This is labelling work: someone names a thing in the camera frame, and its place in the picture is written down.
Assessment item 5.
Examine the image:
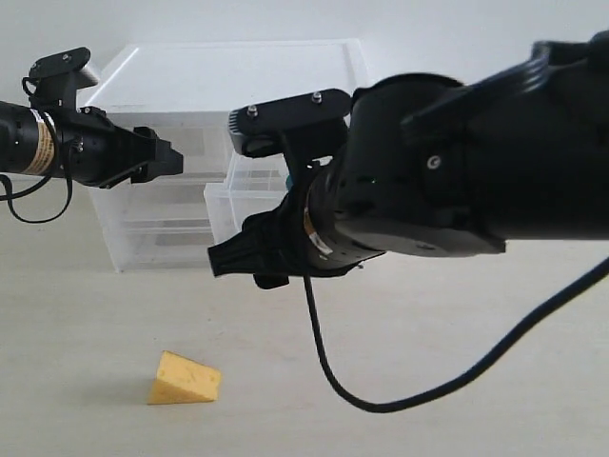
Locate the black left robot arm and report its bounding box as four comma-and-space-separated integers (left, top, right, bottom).
1, 102, 184, 189

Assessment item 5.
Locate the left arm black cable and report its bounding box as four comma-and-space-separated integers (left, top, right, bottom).
0, 75, 75, 224

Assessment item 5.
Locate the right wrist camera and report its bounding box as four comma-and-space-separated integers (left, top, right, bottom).
227, 89, 351, 184

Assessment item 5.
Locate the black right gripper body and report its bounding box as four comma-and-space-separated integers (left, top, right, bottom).
271, 183, 362, 278

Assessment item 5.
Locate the small drawer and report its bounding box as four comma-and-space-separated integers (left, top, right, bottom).
225, 153, 288, 193
106, 110, 232, 183

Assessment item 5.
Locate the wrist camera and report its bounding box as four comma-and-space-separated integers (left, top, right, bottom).
22, 47, 101, 110
227, 89, 351, 184

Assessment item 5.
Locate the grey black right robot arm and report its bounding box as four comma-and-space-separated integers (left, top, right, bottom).
208, 32, 608, 288

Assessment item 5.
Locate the yellow cheese wedge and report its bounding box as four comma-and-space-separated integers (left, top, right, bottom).
147, 350, 223, 406

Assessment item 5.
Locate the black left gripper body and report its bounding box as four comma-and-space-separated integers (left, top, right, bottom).
54, 109, 136, 188

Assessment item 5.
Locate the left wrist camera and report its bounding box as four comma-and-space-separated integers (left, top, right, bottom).
22, 47, 101, 110

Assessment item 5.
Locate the clear plastic drawer cabinet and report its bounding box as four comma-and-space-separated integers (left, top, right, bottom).
78, 38, 368, 271

